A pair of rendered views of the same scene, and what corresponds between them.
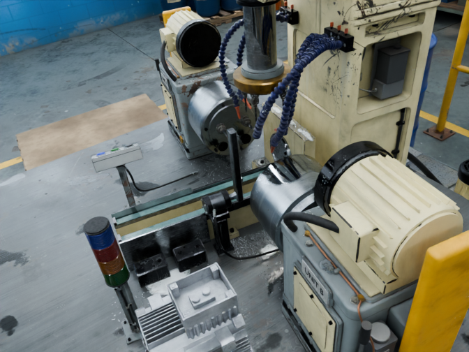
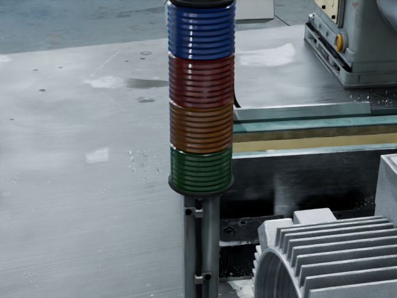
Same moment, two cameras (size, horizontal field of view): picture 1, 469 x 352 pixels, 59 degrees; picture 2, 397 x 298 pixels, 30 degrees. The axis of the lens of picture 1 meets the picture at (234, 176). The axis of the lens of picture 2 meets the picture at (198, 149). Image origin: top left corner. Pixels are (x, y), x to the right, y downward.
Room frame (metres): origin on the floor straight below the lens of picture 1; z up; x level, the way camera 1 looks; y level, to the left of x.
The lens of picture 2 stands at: (0.09, 0.20, 1.39)
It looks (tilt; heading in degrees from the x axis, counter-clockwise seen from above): 27 degrees down; 12
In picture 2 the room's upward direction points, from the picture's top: straight up
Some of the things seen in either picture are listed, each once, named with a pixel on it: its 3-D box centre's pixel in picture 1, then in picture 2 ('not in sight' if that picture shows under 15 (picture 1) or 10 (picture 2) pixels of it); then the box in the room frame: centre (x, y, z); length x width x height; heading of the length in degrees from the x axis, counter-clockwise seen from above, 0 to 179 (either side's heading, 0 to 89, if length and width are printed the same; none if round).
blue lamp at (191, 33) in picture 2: (99, 233); (201, 24); (0.71, 0.33, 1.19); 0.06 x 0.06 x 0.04
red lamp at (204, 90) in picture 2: (105, 246); (201, 73); (0.71, 0.33, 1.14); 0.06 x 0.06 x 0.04
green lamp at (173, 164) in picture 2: (114, 271); (201, 160); (0.71, 0.33, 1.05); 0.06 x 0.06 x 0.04
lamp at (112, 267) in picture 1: (110, 259); (201, 117); (0.71, 0.33, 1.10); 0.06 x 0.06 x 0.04
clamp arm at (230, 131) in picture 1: (234, 167); not in sight; (1.00, -0.01, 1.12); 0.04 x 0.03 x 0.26; 109
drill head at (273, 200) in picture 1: (306, 212); not in sight; (0.86, -0.19, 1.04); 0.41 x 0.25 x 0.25; 19
